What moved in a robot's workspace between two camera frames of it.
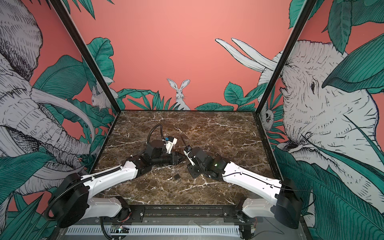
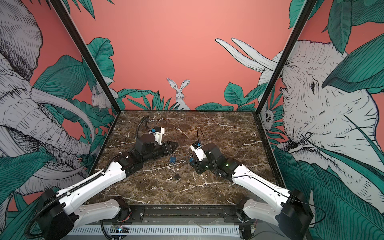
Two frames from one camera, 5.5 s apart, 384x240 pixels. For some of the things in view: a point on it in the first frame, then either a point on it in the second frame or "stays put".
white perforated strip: x=186 y=230 stays put
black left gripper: x=175 y=160 -> x=167 y=147
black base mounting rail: x=188 y=214 stays put
